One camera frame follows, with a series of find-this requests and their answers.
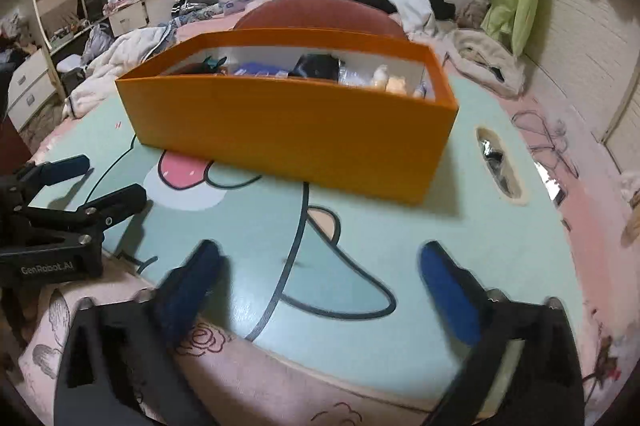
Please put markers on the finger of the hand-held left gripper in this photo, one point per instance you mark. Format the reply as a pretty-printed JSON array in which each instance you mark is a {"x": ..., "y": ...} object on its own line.
[
  {"x": 65, "y": 169},
  {"x": 120, "y": 201}
]

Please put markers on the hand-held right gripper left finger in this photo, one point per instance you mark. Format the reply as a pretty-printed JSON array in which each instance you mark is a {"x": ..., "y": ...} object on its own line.
[{"x": 192, "y": 291}]

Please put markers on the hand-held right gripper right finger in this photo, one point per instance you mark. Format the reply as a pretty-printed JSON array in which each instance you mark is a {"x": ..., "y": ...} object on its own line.
[{"x": 447, "y": 291}]

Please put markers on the orange storage box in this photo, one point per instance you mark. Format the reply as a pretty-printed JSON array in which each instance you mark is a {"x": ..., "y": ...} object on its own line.
[{"x": 280, "y": 131}]

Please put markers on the blue tin box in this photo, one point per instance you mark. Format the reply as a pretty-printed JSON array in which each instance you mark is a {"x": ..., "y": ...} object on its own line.
[{"x": 260, "y": 70}]

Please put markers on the mint green cartoon desktop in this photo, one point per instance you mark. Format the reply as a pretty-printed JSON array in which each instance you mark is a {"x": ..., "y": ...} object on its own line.
[{"x": 500, "y": 231}]

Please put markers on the white drawer cabinet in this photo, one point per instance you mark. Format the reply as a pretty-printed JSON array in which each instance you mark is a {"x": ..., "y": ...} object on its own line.
[{"x": 30, "y": 81}]

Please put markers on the grey plastic bag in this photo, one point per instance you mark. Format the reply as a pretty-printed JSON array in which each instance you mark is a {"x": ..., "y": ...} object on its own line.
[{"x": 97, "y": 44}]

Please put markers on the white striped blanket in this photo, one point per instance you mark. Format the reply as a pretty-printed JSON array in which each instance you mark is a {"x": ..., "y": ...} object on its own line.
[{"x": 120, "y": 51}]

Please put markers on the crumpled foil wrapper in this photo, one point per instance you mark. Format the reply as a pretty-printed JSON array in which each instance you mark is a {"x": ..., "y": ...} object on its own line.
[{"x": 495, "y": 161}]

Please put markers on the white cardboard box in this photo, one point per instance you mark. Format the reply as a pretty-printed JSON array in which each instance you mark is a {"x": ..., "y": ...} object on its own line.
[
  {"x": 127, "y": 19},
  {"x": 167, "y": 1}
]

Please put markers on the beige plush toy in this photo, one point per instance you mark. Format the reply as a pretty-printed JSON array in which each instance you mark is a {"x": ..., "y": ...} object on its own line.
[{"x": 632, "y": 216}]

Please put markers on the dark clothes pile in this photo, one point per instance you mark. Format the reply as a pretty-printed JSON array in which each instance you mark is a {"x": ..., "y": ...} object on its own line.
[{"x": 195, "y": 4}]

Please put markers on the beige toy figures bundle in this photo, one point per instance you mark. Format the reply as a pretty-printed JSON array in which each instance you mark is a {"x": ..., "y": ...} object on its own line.
[{"x": 390, "y": 81}]

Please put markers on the lavender box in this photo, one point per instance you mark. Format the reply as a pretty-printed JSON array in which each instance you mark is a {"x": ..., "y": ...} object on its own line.
[{"x": 240, "y": 4}]

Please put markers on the black object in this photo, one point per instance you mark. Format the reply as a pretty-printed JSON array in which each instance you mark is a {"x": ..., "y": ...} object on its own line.
[{"x": 317, "y": 66}]

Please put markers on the beige blanket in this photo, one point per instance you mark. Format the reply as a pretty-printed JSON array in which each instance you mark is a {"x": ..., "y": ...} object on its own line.
[{"x": 475, "y": 51}]

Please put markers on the red pillow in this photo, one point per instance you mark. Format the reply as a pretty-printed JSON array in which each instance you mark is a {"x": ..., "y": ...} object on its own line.
[{"x": 320, "y": 14}]

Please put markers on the mauve cloth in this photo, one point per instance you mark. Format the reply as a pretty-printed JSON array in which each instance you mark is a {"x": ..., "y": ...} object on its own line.
[{"x": 472, "y": 14}]

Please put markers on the black clothing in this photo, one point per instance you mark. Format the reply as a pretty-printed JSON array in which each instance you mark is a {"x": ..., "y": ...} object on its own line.
[{"x": 435, "y": 1}]

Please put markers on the white wall shelf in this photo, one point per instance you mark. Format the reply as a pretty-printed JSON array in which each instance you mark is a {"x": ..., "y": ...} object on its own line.
[{"x": 41, "y": 31}]

